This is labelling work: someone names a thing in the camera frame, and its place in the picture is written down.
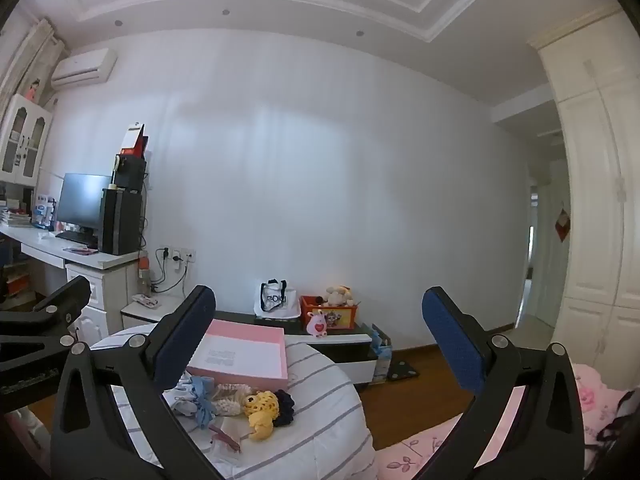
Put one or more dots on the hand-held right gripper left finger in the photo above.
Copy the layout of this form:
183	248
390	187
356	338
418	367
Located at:
184	340

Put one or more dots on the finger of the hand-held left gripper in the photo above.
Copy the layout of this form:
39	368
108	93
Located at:
65	297

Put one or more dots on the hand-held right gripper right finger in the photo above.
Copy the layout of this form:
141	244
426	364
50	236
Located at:
452	342

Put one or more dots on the pink shallow box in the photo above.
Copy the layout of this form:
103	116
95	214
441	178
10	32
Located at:
240	355

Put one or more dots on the light blue sock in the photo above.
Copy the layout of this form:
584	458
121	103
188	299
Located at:
202	402

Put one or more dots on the yellow crochet toy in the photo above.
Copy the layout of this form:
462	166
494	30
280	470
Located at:
261	410

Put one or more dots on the navy crochet hat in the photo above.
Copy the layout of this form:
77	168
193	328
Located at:
285	407

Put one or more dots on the small white side cabinet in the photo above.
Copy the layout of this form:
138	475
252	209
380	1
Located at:
150	315

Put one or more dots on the orange books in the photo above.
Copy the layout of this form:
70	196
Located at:
17	287

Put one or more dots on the pink items on desk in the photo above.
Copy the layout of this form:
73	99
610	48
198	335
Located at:
80	250

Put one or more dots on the white desk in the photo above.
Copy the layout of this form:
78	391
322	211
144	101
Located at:
105	262

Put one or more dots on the printed pouch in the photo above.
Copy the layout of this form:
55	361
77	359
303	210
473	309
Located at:
146	302

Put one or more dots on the black floor scale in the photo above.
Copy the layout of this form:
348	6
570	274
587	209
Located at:
404	371

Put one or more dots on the black keyboard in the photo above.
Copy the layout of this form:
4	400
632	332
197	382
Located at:
75	237

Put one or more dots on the blue packages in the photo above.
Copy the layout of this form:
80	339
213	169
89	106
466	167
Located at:
381	352

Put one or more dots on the orange cap bottle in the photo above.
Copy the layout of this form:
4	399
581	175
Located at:
143	275

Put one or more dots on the blue and white carton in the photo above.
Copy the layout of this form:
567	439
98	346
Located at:
45	212

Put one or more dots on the black computer tower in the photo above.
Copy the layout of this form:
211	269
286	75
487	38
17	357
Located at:
120	222

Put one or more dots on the stack of books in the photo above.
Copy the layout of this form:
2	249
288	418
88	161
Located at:
15	216

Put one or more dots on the white tote bag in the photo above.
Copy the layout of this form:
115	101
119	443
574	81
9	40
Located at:
275	302

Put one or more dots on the black computer monitor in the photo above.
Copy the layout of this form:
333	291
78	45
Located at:
82	200

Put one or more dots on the black and white tv stand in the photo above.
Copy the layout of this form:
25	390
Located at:
345	355

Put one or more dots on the orange storage box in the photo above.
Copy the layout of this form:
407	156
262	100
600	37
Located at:
342	317

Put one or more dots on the beige plush toy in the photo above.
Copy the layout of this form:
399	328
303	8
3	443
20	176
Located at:
337	296

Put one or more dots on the pink plush toy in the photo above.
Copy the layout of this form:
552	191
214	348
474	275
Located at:
317	324

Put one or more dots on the black box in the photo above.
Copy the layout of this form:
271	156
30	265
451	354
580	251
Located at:
130	172

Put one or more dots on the white glass door cabinet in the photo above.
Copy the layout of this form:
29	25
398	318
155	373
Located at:
25	140

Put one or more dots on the red door ornament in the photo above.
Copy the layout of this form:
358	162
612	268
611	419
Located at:
563	222

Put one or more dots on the red and white box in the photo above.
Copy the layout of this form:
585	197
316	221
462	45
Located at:
134	140

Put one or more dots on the dark cloth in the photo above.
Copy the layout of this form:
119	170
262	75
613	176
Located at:
617	417

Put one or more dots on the cream wardrobe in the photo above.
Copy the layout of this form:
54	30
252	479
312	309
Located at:
595	210

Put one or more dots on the small doll figure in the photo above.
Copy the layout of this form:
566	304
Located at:
34	91

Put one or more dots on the white air conditioner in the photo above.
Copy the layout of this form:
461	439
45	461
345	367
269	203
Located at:
85	67

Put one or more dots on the beige curtain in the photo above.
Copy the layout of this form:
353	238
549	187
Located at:
35	55

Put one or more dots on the white wall outlet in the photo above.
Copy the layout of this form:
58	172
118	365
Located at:
177	255

